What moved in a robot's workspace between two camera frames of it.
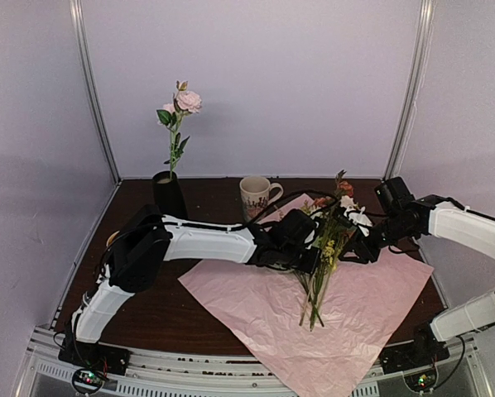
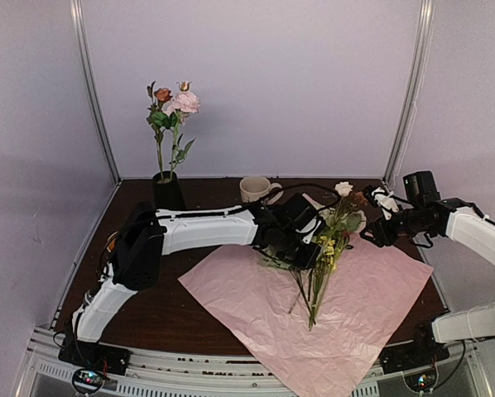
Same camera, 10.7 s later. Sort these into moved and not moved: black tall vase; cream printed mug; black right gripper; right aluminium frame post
Moved: black right gripper
Not moved: cream printed mug; black tall vase; right aluminium frame post
